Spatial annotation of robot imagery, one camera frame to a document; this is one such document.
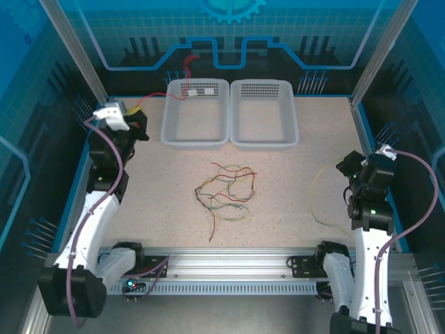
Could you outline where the white basket with labels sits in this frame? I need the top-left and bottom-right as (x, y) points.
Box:
(160, 78), (231, 151)

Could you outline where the slotted grey cable duct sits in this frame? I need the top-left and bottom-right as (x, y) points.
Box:
(110, 280), (319, 297)

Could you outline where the black mounting plate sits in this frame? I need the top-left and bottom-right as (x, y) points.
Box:
(143, 255), (170, 278)
(289, 255), (316, 278)

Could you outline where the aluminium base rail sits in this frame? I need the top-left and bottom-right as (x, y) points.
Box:
(99, 245), (356, 280)

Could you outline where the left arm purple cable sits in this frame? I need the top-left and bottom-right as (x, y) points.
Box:
(65, 116), (125, 330)

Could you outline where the tangle of coloured wires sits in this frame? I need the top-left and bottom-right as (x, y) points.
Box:
(194, 166), (259, 243)

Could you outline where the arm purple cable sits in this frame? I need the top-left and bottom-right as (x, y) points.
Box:
(373, 148), (439, 326)
(65, 116), (125, 330)

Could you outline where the short purple base cable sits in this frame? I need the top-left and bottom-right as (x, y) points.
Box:
(121, 255), (171, 301)

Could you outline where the thin yellow cable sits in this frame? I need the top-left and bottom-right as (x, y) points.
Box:
(310, 159), (354, 238)

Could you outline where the aluminium frame post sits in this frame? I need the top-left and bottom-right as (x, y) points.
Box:
(38, 0), (109, 102)
(348, 0), (422, 106)

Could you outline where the green yellow striped cable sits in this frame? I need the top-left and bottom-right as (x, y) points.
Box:
(207, 161), (257, 203)
(203, 194), (252, 224)

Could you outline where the long red cable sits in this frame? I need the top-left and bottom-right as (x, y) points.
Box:
(137, 54), (202, 106)

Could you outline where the small lit electronics module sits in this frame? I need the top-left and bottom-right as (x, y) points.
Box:
(123, 278), (146, 295)

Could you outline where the white plastic basket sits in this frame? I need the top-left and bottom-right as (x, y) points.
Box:
(229, 79), (300, 152)

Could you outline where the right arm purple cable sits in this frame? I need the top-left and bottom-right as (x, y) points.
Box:
(373, 148), (439, 326)

